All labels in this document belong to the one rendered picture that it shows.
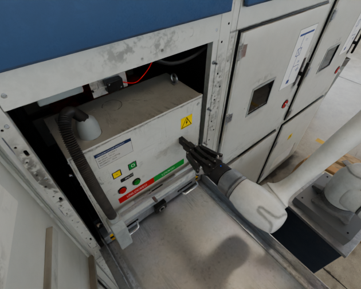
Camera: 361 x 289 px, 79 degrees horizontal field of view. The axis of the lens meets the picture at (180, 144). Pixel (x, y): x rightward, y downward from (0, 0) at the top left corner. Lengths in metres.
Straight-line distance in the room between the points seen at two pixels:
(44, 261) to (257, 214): 0.56
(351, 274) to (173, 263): 1.56
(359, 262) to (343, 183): 1.21
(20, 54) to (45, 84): 0.08
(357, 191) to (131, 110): 0.99
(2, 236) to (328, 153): 0.78
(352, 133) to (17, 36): 0.77
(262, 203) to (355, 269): 1.69
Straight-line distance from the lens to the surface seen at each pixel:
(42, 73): 0.53
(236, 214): 1.13
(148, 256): 1.04
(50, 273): 0.68
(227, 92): 0.94
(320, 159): 0.78
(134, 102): 0.79
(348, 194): 1.23
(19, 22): 0.48
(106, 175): 0.75
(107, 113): 0.76
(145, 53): 0.60
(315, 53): 1.51
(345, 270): 2.26
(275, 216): 0.68
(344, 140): 0.75
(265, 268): 1.08
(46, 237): 0.73
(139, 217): 1.05
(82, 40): 0.50
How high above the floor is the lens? 1.83
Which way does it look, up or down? 45 degrees down
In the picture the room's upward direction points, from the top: straight up
